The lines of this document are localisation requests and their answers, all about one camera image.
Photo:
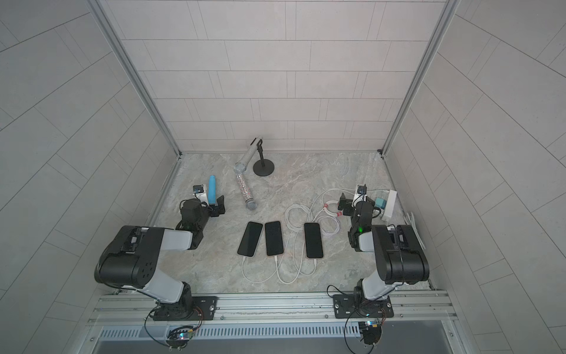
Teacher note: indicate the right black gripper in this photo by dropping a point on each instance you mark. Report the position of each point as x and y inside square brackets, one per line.
[348, 206]

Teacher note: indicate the circuit board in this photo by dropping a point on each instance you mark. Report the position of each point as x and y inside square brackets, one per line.
[371, 332]
[179, 337]

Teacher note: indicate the blue cylindrical tube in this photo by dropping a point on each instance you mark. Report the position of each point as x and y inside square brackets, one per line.
[212, 191]

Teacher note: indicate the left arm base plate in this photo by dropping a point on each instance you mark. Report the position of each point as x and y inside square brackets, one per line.
[197, 308]

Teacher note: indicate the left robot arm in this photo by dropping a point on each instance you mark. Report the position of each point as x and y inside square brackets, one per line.
[130, 262]

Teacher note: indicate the teal charger plug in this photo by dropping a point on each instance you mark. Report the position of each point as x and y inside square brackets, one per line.
[380, 203]

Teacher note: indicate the right circuit board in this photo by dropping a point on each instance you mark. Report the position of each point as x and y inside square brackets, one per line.
[371, 332]

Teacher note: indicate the white power strip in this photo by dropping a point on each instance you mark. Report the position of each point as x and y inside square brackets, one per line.
[390, 205]

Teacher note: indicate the left circuit board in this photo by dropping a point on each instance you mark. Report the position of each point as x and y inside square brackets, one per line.
[179, 337]

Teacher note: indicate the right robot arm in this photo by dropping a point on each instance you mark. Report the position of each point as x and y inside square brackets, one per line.
[399, 257]

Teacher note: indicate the black phone pink case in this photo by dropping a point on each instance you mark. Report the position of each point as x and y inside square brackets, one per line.
[313, 241]
[274, 239]

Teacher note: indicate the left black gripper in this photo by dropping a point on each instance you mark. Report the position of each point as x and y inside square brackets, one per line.
[214, 208]

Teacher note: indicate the aluminium mounting rail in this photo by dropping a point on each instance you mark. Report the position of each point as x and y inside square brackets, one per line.
[318, 307]

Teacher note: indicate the glittery clear tube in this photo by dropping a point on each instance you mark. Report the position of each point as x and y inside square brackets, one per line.
[246, 192]

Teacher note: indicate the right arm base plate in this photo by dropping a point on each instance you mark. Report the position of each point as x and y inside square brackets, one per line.
[345, 306]

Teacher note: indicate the clear plastic tube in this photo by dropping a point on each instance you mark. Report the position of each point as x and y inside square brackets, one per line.
[241, 166]

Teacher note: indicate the black round base stand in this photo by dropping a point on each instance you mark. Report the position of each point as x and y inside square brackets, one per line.
[263, 167]

